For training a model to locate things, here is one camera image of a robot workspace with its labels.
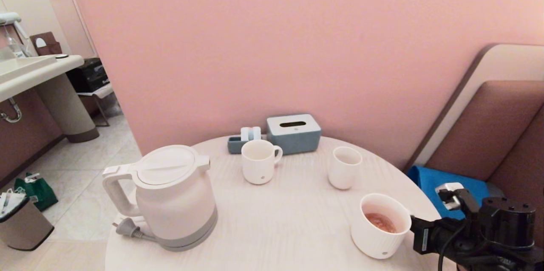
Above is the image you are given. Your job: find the black box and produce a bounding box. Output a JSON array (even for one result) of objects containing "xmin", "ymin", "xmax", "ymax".
[{"xmin": 67, "ymin": 58, "xmax": 110, "ymax": 93}]

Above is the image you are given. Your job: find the clear glass bottle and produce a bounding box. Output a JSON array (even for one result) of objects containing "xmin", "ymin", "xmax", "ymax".
[{"xmin": 6, "ymin": 37, "xmax": 27, "ymax": 59}]

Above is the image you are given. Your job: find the white electric kettle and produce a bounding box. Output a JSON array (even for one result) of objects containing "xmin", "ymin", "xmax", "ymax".
[{"xmin": 102, "ymin": 145, "xmax": 218, "ymax": 249}]

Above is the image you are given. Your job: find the metal rack with white towel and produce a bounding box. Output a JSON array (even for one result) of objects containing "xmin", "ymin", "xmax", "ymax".
[{"xmin": 77, "ymin": 84, "xmax": 115, "ymax": 127}]

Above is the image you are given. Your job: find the small white ribbed mug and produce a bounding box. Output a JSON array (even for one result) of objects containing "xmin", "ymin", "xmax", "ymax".
[{"xmin": 241, "ymin": 140, "xmax": 283, "ymax": 185}]

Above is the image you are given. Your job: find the large white ribbed mug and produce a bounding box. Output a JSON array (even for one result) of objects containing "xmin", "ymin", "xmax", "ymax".
[{"xmin": 351, "ymin": 193, "xmax": 412, "ymax": 260}]

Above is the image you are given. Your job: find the small grey tray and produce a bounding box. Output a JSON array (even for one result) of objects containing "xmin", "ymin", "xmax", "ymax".
[{"xmin": 227, "ymin": 135, "xmax": 268, "ymax": 154}]

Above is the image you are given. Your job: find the brown tissue holder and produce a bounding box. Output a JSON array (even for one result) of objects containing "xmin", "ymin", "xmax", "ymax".
[{"xmin": 30, "ymin": 32, "xmax": 63, "ymax": 56}]

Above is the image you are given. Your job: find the grey tissue box white lid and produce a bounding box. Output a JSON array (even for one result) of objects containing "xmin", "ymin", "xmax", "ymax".
[{"xmin": 266, "ymin": 114, "xmax": 321, "ymax": 155}]

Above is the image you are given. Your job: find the green bag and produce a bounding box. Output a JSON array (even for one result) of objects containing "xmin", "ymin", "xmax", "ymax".
[{"xmin": 14, "ymin": 173, "xmax": 59, "ymax": 212}]

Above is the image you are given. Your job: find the blue cloth bag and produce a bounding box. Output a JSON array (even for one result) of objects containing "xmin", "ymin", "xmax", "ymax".
[{"xmin": 407, "ymin": 166, "xmax": 489, "ymax": 220}]

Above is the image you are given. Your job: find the grey kettle base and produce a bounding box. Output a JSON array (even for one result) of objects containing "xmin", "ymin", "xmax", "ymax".
[{"xmin": 158, "ymin": 226, "xmax": 218, "ymax": 252}]

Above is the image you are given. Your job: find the beige sink pedestal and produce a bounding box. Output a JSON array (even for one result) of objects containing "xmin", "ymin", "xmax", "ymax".
[{"xmin": 34, "ymin": 73, "xmax": 100, "ymax": 144}]

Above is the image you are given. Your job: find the white sink counter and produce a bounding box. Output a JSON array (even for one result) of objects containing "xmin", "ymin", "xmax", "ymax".
[{"xmin": 0, "ymin": 55, "xmax": 85, "ymax": 104}]

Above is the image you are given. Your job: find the grey power plug with cord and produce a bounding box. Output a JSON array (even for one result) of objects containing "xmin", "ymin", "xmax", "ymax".
[{"xmin": 113, "ymin": 217, "xmax": 159, "ymax": 242}]

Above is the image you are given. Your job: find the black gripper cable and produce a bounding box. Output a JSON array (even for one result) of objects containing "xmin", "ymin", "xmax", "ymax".
[{"xmin": 438, "ymin": 220, "xmax": 468, "ymax": 271}]

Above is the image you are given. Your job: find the brown trash bin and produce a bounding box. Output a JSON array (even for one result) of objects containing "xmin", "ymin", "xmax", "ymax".
[{"xmin": 0, "ymin": 190, "xmax": 55, "ymax": 251}]

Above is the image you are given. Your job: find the white cup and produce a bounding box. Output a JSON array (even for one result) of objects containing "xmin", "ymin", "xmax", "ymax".
[{"xmin": 328, "ymin": 147, "xmax": 363, "ymax": 190}]

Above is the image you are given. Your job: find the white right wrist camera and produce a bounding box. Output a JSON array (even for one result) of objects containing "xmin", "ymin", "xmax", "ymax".
[{"xmin": 436, "ymin": 182, "xmax": 466, "ymax": 211}]

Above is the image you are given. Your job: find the white hair dryer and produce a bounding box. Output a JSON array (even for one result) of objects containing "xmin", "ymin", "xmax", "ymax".
[{"xmin": 0, "ymin": 12, "xmax": 30, "ymax": 57}]

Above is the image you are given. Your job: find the chrome drain pipe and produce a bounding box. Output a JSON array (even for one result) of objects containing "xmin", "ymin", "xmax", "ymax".
[{"xmin": 0, "ymin": 98, "xmax": 23, "ymax": 124}]

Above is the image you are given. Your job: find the brown upholstered bench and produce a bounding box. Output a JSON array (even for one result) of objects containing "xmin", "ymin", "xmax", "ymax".
[{"xmin": 402, "ymin": 44, "xmax": 544, "ymax": 248}]

